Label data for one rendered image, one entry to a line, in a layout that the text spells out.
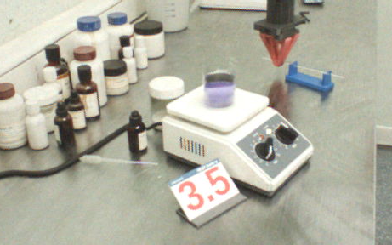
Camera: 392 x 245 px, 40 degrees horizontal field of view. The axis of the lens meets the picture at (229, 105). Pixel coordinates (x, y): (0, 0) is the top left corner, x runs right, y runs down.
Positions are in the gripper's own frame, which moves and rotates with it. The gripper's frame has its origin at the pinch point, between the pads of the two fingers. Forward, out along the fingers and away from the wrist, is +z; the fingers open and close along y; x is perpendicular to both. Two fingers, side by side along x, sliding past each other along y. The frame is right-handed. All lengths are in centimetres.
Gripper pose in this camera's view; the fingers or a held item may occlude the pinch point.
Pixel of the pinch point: (278, 61)
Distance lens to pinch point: 114.1
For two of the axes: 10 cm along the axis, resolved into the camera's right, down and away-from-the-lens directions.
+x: 7.7, 2.7, -5.7
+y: -6.4, 3.4, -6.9
